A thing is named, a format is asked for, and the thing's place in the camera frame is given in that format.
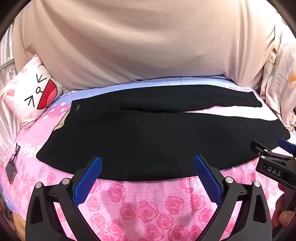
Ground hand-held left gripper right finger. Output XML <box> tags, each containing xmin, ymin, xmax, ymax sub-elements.
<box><xmin>194</xmin><ymin>155</ymin><xmax>272</xmax><ymax>241</ymax></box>

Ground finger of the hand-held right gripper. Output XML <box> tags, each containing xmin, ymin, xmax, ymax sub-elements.
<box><xmin>277</xmin><ymin>137</ymin><xmax>296</xmax><ymax>155</ymax></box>
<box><xmin>250</xmin><ymin>140</ymin><xmax>296</xmax><ymax>163</ymax></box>

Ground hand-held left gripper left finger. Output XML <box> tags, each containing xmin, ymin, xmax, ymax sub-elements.
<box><xmin>25</xmin><ymin>156</ymin><xmax>103</xmax><ymax>241</ymax></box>

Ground black pants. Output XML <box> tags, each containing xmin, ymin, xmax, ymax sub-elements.
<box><xmin>37</xmin><ymin>84</ymin><xmax>290</xmax><ymax>181</ymax></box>

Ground person's right hand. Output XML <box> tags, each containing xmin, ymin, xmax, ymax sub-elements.
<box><xmin>270</xmin><ymin>194</ymin><xmax>295</xmax><ymax>229</ymax></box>

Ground pink floral bedsheet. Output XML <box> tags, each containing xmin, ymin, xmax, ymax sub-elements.
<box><xmin>0</xmin><ymin>75</ymin><xmax>292</xmax><ymax>241</ymax></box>

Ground floral quilt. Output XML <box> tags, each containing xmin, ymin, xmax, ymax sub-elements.
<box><xmin>259</xmin><ymin>19</ymin><xmax>296</xmax><ymax>133</ymax></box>

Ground black eyeglasses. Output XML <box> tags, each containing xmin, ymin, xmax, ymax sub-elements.
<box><xmin>10</xmin><ymin>144</ymin><xmax>22</xmax><ymax>165</ymax></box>

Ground black phone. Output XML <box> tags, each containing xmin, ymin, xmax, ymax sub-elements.
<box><xmin>5</xmin><ymin>162</ymin><xmax>18</xmax><ymax>185</ymax></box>

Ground white satin sheet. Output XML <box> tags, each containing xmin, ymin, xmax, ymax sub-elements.
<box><xmin>0</xmin><ymin>24</ymin><xmax>29</xmax><ymax>153</ymax></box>

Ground cartoon face pillow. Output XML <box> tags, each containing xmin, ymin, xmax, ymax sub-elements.
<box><xmin>0</xmin><ymin>54</ymin><xmax>64</xmax><ymax>123</ymax></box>

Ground beige headboard cloth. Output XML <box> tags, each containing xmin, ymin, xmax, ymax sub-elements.
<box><xmin>11</xmin><ymin>0</ymin><xmax>281</xmax><ymax>91</ymax></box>

